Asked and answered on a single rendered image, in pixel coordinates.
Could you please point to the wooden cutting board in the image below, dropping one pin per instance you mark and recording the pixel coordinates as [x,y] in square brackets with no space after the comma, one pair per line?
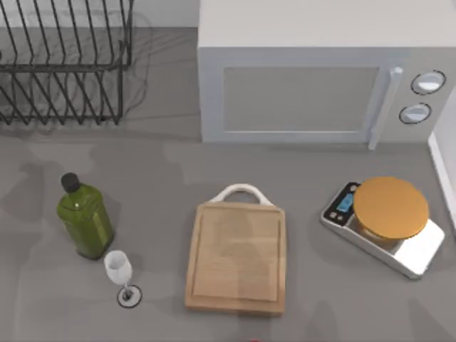
[237,256]

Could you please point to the clear wine glass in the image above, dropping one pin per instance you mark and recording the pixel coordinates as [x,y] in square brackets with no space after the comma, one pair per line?
[117,267]

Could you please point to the pale microwave oven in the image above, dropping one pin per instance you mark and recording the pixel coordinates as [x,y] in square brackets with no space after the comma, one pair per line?
[299,39]

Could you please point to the green glass bottle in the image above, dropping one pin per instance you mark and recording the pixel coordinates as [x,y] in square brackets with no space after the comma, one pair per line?
[85,224]

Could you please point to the silver kitchen scale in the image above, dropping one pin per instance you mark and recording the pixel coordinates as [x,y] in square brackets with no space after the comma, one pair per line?
[390,213]

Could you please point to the small microwave knob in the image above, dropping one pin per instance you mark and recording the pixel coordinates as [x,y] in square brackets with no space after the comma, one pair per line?
[415,113]

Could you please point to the large microwave knob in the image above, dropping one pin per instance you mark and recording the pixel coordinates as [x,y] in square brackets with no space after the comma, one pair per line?
[427,82]

